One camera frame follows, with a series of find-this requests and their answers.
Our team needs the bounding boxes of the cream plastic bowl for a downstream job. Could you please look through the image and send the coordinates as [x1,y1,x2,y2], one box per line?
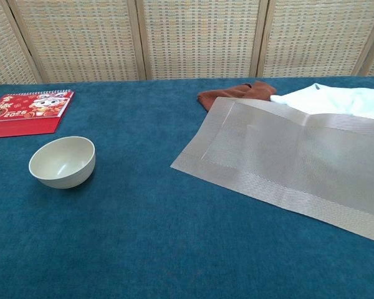
[28,136,97,189]

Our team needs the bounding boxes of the rust brown cloth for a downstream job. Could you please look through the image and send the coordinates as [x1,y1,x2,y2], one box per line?
[196,80,277,113]

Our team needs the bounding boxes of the teal table cover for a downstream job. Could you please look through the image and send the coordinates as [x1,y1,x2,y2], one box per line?
[0,76,374,299]

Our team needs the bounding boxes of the beige woven placemat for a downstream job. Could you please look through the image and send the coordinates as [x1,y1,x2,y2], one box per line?
[170,96,374,245]

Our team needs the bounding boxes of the white crumpled shirt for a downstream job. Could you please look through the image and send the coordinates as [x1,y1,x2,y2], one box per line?
[269,82,374,123]

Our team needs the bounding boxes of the woven wooden folding screen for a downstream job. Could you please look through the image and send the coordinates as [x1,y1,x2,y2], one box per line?
[0,0,374,88]

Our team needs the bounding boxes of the red desk calendar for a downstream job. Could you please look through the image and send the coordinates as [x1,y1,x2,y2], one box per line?
[0,89,75,140]

